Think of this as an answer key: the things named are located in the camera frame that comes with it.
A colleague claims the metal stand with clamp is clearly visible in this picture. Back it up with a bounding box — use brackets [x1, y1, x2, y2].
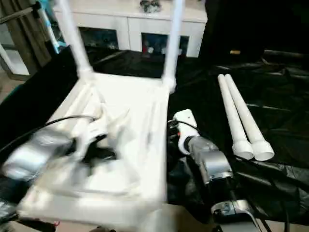
[0, 0, 66, 54]

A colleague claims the clear bag of black parts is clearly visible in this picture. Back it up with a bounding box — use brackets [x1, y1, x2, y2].
[139, 0, 163, 13]

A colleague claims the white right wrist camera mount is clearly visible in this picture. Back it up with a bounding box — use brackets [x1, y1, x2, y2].
[172, 108, 201, 156]

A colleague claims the white plastic table top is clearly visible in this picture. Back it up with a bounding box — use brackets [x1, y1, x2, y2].
[17, 72, 177, 232]

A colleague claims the black fabric case gold label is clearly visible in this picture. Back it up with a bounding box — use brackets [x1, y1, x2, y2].
[200, 0, 309, 64]

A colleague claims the grey pleated curtain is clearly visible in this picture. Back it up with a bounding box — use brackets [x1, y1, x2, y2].
[0, 0, 53, 71]

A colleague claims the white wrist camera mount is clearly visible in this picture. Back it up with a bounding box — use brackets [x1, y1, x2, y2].
[172, 108, 201, 156]
[71, 108, 131, 163]

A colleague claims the black plastic mat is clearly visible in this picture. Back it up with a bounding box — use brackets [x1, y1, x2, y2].
[0, 47, 309, 224]

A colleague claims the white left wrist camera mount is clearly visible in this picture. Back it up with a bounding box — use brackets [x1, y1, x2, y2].
[71, 108, 131, 163]

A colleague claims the white cabinet with glass doors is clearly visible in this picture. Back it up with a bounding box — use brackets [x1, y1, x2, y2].
[52, 0, 209, 58]

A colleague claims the white plastic table leg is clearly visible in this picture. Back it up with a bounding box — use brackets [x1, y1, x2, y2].
[53, 0, 95, 78]
[217, 74, 254, 160]
[224, 73, 275, 162]
[161, 0, 187, 93]

